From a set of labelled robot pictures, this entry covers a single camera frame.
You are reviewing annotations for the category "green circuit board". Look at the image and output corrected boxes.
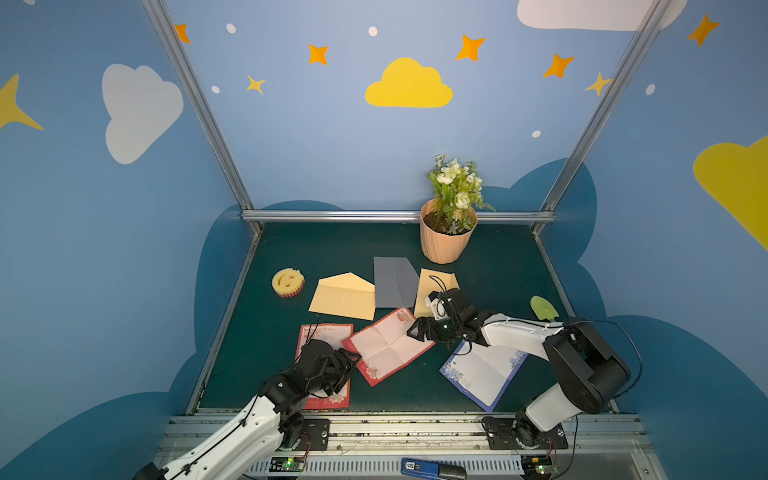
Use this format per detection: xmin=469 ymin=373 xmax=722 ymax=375
xmin=520 ymin=456 xmax=558 ymax=480
xmin=268 ymin=457 xmax=306 ymax=473

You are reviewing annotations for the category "grey envelope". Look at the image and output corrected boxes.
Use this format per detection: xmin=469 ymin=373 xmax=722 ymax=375
xmin=373 ymin=257 xmax=419 ymax=309

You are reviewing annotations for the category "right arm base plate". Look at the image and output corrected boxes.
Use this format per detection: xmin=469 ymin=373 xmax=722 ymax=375
xmin=480 ymin=416 xmax=569 ymax=450

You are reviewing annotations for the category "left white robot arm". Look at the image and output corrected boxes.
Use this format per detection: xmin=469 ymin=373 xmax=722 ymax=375
xmin=134 ymin=339 xmax=361 ymax=479

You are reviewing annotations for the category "red letter paper flat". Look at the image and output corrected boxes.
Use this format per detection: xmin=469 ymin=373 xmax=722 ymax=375
xmin=296 ymin=323 xmax=353 ymax=410

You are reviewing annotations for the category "blue handheld device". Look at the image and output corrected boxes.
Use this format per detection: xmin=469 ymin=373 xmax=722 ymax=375
xmin=401 ymin=458 xmax=467 ymax=480

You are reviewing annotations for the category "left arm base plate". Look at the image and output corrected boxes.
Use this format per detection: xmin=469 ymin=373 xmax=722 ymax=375
xmin=279 ymin=418 xmax=330 ymax=452

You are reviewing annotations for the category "left green circuit board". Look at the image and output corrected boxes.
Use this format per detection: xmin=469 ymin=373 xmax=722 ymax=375
xmin=268 ymin=457 xmax=306 ymax=473

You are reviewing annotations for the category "green toy shovel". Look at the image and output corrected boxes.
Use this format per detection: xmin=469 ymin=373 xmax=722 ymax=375
xmin=529 ymin=295 xmax=559 ymax=322

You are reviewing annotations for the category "peach flower pot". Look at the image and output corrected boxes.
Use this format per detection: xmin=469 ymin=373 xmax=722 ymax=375
xmin=420 ymin=200 xmax=478 ymax=265

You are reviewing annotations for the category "blue floral letter paper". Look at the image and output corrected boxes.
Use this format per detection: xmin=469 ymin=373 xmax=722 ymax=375
xmin=440 ymin=340 xmax=528 ymax=412

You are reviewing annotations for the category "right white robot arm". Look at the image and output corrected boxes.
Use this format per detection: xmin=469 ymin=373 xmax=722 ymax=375
xmin=407 ymin=288 xmax=631 ymax=449

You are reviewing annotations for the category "white flower plant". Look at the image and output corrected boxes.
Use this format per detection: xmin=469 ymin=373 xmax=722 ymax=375
xmin=425 ymin=154 xmax=495 ymax=236

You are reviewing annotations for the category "small yellow envelope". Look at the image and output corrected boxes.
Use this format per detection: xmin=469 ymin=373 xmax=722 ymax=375
xmin=413 ymin=268 xmax=459 ymax=318

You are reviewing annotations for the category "right green circuit board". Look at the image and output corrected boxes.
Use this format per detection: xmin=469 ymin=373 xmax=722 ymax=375
xmin=520 ymin=456 xmax=558 ymax=480

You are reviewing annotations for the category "red bordered letter paper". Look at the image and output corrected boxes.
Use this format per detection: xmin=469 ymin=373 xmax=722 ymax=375
xmin=342 ymin=308 xmax=435 ymax=387

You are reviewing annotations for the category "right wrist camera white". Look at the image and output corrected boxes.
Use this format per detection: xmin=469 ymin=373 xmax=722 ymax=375
xmin=425 ymin=291 xmax=449 ymax=320

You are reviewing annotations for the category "large yellow envelope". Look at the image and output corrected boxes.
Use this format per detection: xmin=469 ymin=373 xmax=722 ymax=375
xmin=309 ymin=272 xmax=376 ymax=321

